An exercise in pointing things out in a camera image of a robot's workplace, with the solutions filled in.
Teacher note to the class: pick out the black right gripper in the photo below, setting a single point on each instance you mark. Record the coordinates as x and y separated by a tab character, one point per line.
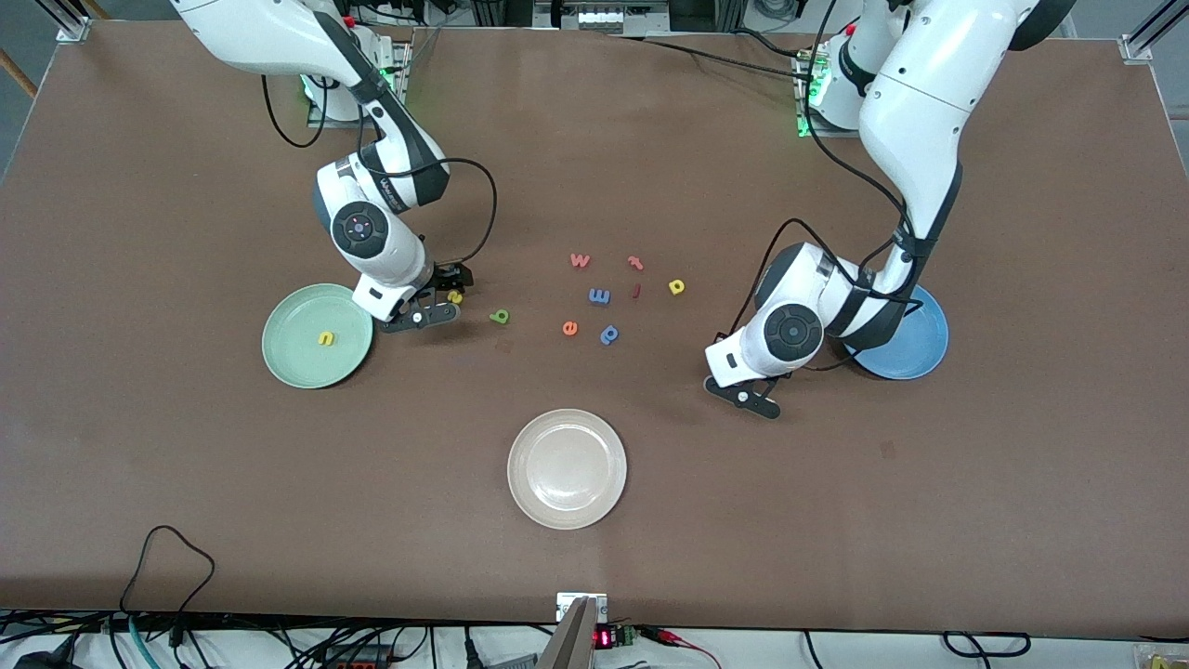
447	279

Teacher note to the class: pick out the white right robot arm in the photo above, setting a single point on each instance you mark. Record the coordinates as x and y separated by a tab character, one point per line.
260	32

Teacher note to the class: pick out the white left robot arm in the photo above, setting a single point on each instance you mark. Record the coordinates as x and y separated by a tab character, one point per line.
920	102

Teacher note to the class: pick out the blue foam letter p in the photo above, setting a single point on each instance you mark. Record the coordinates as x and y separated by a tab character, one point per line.
608	334

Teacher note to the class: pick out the blue foam letter m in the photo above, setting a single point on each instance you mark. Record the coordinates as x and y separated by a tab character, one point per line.
599	296

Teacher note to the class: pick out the light green plate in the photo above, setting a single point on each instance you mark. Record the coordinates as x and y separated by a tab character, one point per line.
307	362

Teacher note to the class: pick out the blue plate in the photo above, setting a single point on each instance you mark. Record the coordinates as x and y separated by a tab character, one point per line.
915	344

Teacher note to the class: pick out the beige plate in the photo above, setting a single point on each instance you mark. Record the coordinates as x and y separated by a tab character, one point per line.
567	469

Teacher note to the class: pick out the red and black leads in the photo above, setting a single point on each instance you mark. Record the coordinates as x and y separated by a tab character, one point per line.
664	636

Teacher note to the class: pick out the silver framed device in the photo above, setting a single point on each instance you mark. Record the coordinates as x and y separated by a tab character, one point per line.
613	20

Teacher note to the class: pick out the small red display module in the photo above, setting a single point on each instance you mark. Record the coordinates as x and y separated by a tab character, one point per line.
604	638

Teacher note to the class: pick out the black box red ports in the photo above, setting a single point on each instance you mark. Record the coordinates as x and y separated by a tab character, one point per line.
358	662

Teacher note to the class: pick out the brown wooden rod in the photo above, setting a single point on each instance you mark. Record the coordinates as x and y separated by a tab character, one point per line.
19	74

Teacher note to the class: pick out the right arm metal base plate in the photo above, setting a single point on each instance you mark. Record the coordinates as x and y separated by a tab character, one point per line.
403	65

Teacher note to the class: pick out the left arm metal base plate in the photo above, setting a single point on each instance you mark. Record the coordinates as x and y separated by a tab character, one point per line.
817	130

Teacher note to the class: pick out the white mounting bracket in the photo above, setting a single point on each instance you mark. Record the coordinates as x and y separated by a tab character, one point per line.
600	609

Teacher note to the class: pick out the grey metal camera mount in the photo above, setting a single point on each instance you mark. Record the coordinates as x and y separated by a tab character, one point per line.
571	646

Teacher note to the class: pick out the metal table corner bracket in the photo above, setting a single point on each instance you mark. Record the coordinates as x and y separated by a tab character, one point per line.
1135	48
74	31

